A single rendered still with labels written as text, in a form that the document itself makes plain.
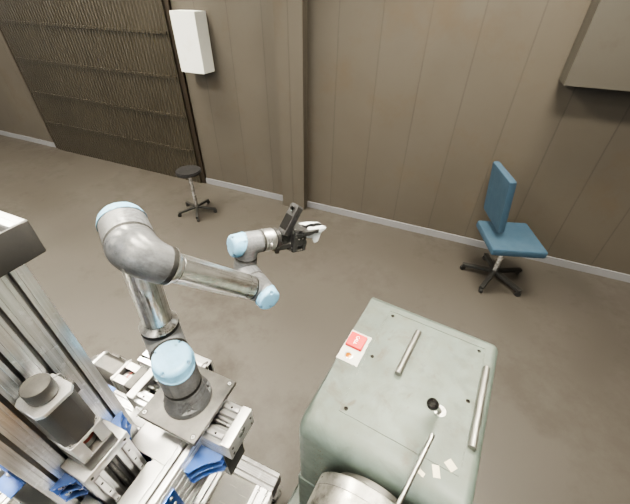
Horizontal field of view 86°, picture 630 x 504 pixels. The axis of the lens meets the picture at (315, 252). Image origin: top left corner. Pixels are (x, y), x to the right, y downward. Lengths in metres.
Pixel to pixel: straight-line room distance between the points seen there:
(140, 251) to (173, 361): 0.39
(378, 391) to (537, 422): 1.86
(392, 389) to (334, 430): 0.22
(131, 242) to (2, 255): 0.38
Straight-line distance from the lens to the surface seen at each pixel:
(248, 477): 2.13
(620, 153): 3.82
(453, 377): 1.24
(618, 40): 3.30
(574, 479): 2.81
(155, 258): 0.83
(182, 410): 1.21
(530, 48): 3.48
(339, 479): 1.08
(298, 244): 1.18
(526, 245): 3.41
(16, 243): 0.49
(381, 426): 1.09
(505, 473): 2.62
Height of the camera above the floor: 2.24
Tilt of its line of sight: 38 degrees down
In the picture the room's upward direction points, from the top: 1 degrees clockwise
